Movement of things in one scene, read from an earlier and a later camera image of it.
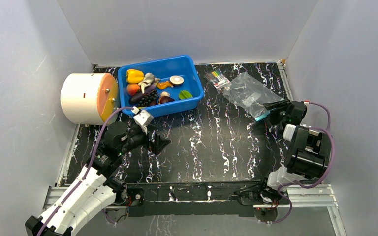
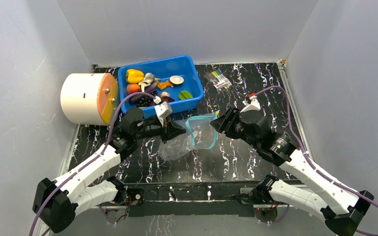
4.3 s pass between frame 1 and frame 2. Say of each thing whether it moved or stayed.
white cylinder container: stayed
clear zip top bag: moved
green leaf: stayed
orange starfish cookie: stayed
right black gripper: moved
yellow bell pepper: stayed
